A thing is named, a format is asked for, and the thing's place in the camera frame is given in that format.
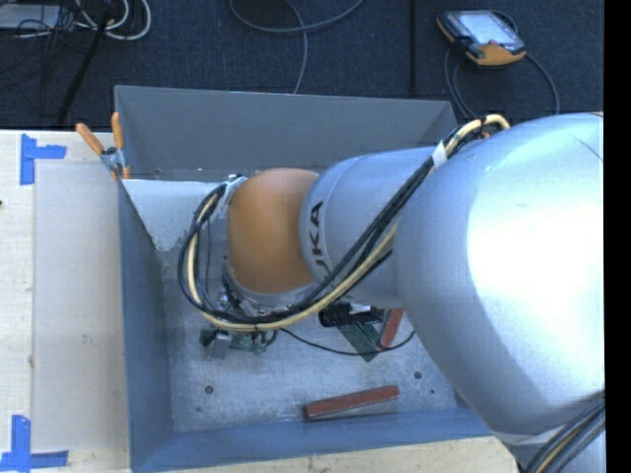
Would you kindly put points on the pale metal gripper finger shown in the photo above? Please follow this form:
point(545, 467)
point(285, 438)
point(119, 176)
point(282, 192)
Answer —
point(221, 345)
point(207, 337)

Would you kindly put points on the black cylinder on white bracket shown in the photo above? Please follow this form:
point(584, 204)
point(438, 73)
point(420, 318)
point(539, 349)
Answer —
point(340, 316)

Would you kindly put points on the red-brown flat block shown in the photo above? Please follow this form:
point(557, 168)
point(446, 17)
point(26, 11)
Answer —
point(392, 328)
point(351, 401)

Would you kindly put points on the dark green flat block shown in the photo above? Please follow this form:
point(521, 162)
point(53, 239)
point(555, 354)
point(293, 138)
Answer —
point(364, 344)

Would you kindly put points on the grey metal bin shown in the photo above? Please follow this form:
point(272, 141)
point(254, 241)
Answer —
point(276, 377)

